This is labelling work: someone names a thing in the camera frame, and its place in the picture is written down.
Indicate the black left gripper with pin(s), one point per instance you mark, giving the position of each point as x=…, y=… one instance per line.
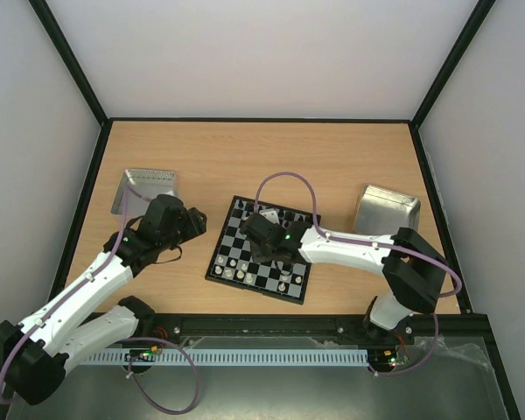
x=195, y=227

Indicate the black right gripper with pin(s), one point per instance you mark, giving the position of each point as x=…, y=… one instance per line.
x=269, y=255

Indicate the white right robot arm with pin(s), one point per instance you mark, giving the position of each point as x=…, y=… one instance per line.
x=413, y=269

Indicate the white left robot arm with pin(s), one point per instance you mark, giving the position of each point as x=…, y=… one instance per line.
x=37, y=353

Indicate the black silver chess board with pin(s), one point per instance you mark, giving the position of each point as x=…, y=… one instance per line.
x=231, y=243

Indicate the pink metal tin box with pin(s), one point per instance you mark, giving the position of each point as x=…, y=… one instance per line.
x=144, y=185

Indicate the yellow metal tin box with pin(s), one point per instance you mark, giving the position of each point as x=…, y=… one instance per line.
x=381, y=211

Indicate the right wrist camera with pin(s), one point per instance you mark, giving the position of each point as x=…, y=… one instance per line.
x=271, y=215

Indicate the light blue cable duct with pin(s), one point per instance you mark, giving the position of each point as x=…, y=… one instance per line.
x=233, y=357

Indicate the black aluminium frame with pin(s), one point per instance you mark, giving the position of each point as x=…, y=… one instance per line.
x=465, y=323

